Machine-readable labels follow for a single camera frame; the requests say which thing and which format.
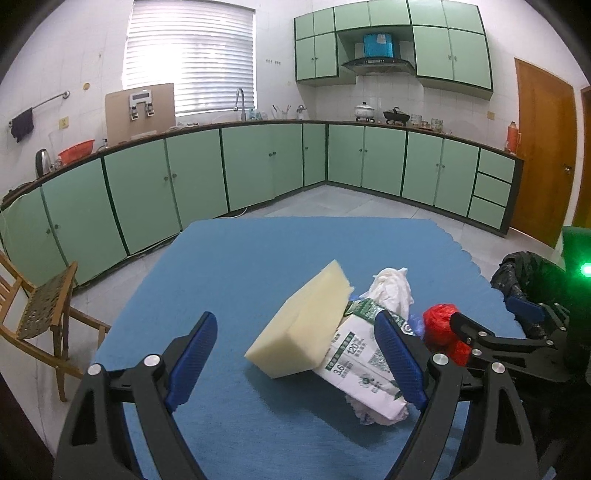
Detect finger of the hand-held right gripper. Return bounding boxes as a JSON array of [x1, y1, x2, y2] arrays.
[[505, 295, 571, 330], [450, 311, 561, 370]]

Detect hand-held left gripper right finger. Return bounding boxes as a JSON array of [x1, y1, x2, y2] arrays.
[[373, 310, 539, 480]]

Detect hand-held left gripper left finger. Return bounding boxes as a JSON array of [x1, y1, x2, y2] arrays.
[[54, 311, 219, 480]]

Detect black lined trash bin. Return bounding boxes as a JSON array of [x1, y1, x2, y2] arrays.
[[490, 251, 566, 342]]

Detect white green tissue packet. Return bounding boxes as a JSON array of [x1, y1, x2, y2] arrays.
[[314, 298, 416, 425]]

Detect red plastic bag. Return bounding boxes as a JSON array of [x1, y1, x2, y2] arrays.
[[422, 304, 472, 367]]

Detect white tissue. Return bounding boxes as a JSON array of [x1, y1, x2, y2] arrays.
[[367, 267, 414, 319]]

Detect yellow sponge block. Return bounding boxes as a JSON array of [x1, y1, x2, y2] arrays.
[[245, 259, 355, 380]]

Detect blue table mat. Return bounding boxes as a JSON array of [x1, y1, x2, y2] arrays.
[[92, 217, 527, 480]]

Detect plain wooden door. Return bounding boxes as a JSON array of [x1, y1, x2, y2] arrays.
[[573, 85, 591, 227]]

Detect wooden chair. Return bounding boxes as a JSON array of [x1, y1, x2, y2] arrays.
[[0, 251, 112, 402]]

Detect green lower kitchen cabinets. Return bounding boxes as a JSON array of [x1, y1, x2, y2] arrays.
[[0, 119, 525, 287]]

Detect green kitchen cabinets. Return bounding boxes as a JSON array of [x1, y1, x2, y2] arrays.
[[0, 119, 525, 287], [294, 0, 494, 100]]

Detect red plastic basin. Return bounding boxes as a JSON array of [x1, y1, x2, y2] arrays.
[[58, 139, 96, 162]]

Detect brown board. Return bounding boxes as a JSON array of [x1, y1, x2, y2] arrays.
[[105, 83, 176, 145]]

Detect green upper kitchen cabinets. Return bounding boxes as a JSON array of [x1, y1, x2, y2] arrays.
[[294, 0, 494, 100]]

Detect black range hood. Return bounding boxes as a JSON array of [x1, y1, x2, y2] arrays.
[[342, 56, 415, 75]]

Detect dark hanging towel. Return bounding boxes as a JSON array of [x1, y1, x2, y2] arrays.
[[10, 108, 35, 143]]

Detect blue box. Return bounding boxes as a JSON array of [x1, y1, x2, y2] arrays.
[[363, 32, 395, 58]]

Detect white window blind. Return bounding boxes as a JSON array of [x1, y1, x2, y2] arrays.
[[122, 0, 256, 116]]

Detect wooden door with handle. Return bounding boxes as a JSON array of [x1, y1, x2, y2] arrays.
[[508, 58, 578, 250]]

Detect metal towel rail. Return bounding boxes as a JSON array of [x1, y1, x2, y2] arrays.
[[8, 91, 71, 125]]

